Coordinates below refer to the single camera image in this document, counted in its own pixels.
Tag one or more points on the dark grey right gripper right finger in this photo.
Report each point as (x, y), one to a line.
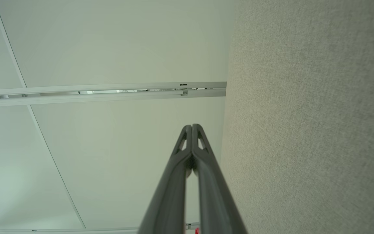
(216, 201)

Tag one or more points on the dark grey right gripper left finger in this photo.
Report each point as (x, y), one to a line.
(170, 195)

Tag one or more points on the white partition rail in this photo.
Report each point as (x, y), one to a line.
(109, 97)

